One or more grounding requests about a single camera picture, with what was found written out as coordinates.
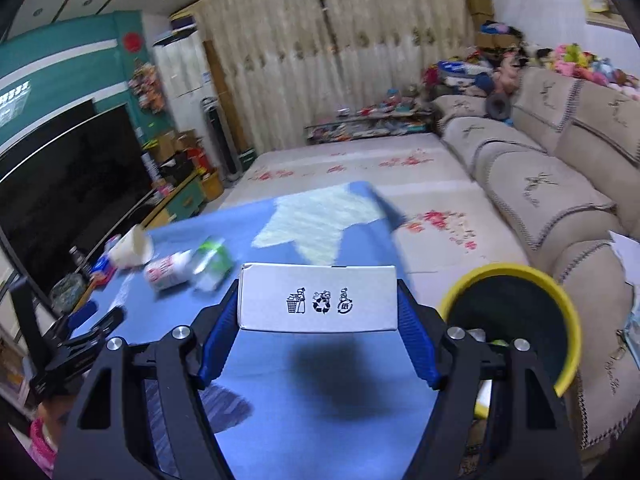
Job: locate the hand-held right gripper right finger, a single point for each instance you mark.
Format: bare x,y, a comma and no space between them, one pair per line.
417,340

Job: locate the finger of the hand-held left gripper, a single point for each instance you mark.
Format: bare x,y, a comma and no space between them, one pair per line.
82,315
105,325

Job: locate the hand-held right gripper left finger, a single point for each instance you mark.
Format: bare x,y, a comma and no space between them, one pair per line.
220,340

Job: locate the black bin with yellow rim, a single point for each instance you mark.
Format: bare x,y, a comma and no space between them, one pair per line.
500,305

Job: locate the printed white cardboard box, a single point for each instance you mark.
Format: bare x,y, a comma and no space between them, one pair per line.
315,305

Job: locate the glass bowl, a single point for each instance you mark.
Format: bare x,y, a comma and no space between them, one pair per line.
70,292

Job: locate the red tray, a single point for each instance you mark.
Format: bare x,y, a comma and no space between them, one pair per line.
109,279

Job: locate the blue tissue pack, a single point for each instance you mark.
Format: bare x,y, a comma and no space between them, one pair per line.
102,265

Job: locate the clear water bottle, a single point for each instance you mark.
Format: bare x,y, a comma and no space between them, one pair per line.
76,259

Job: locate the large white paper cup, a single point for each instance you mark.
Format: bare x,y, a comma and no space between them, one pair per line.
130,250

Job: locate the white bottle with red label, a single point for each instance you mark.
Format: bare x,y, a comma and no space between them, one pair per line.
167,270

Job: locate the blue tablecloth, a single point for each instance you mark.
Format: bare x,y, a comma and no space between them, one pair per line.
325,410

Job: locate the black television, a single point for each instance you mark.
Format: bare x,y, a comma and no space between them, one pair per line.
65,185

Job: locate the yellow box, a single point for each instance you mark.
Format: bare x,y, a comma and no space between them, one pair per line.
212,186

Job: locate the green crate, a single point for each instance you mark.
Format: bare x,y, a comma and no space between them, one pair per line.
247,161

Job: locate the beige embroidered sofa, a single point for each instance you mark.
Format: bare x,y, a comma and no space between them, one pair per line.
525,185

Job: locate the brown cardboard boxes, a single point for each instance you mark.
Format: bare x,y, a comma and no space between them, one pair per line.
172,145

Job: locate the cream floral floor mat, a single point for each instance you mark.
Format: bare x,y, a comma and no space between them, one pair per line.
350,160

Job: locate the black tower fan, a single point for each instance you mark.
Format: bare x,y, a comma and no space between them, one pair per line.
220,140

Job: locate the pale blue bag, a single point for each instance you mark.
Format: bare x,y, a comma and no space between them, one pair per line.
632,330

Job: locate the low table with toys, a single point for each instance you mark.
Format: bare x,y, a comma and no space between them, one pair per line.
370,125

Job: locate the white paper sheet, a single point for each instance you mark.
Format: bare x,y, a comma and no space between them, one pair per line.
625,260

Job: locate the hanging flower decoration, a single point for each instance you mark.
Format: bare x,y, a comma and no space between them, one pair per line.
147,85

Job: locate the grey round cushion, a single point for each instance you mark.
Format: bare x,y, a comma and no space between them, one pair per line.
498,106

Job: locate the heap of toys and bags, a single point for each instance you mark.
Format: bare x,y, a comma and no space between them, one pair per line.
465,77

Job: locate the cream patterned curtain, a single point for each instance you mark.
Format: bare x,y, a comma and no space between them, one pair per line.
400,35
265,60

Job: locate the pile of plush toys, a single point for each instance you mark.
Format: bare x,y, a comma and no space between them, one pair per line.
575,60

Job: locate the stack of cardboard boxes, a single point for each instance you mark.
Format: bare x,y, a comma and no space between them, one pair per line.
480,20

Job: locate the red round wall sticker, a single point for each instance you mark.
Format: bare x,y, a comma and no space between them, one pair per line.
132,41

